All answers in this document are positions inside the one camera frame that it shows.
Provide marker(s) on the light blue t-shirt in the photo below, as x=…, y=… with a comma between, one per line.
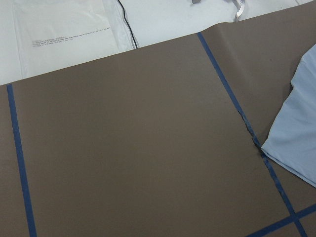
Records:
x=291, y=141

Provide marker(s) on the brown paper table cover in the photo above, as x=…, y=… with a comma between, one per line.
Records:
x=161, y=141

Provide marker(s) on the clear plastic bag with text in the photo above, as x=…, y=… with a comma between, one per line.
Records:
x=55, y=34

